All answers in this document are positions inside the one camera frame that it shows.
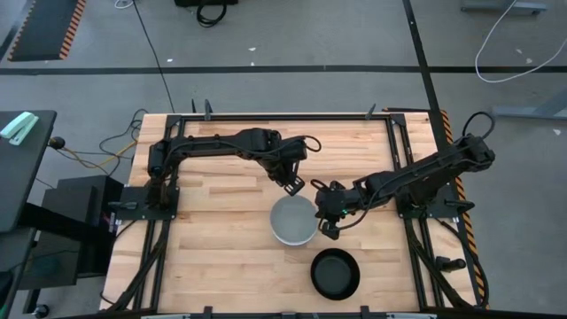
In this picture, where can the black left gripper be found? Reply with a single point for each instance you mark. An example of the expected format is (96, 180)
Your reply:
(281, 169)

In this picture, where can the grey bowl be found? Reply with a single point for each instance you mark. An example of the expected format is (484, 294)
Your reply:
(293, 220)

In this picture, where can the black frame clamp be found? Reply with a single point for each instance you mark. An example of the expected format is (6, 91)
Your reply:
(207, 110)
(193, 106)
(370, 111)

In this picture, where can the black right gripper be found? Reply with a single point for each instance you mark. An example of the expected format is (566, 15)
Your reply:
(332, 201)

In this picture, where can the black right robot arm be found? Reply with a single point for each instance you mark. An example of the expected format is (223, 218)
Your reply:
(421, 175)

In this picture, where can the yellow black hazard tape strip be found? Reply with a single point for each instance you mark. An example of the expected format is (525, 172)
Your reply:
(463, 199)

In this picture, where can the black caster wheel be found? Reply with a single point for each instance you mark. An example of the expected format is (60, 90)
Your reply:
(41, 311)

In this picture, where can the mint green stapler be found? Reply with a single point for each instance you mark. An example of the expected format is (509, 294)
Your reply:
(18, 127)

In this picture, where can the black toggle clamp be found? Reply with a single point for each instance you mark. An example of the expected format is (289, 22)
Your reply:
(449, 264)

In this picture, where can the black equipment box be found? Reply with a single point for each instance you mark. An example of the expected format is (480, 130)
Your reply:
(84, 212)

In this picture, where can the grey metal desk leg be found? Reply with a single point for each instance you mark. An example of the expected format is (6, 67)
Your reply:
(531, 108)
(505, 6)

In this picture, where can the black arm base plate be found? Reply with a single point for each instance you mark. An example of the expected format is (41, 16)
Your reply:
(436, 208)
(133, 208)

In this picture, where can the black side table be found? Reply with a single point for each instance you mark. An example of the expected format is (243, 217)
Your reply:
(22, 177)

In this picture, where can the black hazard-striped floor mat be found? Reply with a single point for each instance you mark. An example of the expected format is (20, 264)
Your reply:
(44, 28)

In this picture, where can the black round knob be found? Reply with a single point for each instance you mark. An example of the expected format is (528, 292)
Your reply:
(56, 142)

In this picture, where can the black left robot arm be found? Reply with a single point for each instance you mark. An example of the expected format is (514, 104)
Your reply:
(208, 145)

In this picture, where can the black bowl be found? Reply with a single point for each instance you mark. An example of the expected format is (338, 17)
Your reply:
(335, 274)

